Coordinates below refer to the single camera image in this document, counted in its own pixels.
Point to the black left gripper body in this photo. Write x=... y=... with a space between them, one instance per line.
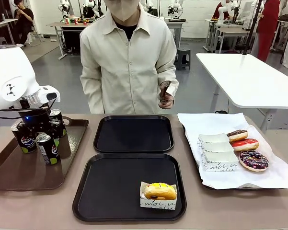
x=34 y=119

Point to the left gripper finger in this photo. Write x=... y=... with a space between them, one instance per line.
x=55 y=130
x=24 y=130

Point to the black Pepsi can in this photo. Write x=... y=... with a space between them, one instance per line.
x=57 y=115
x=30 y=145
x=49 y=152

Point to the dark brown serving tongs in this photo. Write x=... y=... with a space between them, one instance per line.
x=164 y=85

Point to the chocolate glazed donut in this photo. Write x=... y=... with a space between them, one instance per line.
x=237 y=135

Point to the red glazed donut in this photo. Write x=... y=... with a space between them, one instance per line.
x=245 y=144

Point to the purple sprinkled donut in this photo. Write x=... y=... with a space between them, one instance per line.
x=254 y=161

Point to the person's left forearm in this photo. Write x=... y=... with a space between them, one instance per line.
x=173 y=82

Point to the person's right forearm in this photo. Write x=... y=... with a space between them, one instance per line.
x=88 y=93

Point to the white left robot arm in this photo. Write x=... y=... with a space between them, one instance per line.
x=12 y=72

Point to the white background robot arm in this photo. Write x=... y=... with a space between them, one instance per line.
x=224 y=12
x=64 y=7
x=176 y=8
x=88 y=7

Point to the person's left hand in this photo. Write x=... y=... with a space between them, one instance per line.
x=170 y=103

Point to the brown plastic tray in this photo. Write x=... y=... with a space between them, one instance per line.
x=26 y=172

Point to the white chair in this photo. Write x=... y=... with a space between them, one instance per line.
x=34 y=38

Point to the grey background work table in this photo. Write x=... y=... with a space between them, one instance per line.
x=69 y=36

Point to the person in cream shirt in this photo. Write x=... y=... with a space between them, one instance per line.
x=127 y=72

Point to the seated person in black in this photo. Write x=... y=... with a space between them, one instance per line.
x=25 y=20

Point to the grey side table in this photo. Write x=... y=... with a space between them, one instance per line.
x=2 y=24

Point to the yellow glazed donut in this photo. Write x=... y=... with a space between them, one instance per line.
x=159 y=191

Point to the yellow donut in box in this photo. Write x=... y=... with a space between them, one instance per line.
x=155 y=205

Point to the beige face mask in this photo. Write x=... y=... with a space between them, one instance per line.
x=119 y=10

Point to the grey plastic stool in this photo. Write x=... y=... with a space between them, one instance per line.
x=183 y=57

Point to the white paper sheet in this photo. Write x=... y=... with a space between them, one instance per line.
x=213 y=124

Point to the white table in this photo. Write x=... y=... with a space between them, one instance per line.
x=249 y=79

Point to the white background desk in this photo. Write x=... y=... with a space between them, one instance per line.
x=230 y=30

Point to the distant person in red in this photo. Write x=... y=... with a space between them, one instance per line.
x=221 y=10

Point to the black pole stand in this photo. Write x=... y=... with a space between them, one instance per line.
x=252 y=28

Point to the standing person in red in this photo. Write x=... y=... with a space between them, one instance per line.
x=268 y=26

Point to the black bag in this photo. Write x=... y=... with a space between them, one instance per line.
x=285 y=18

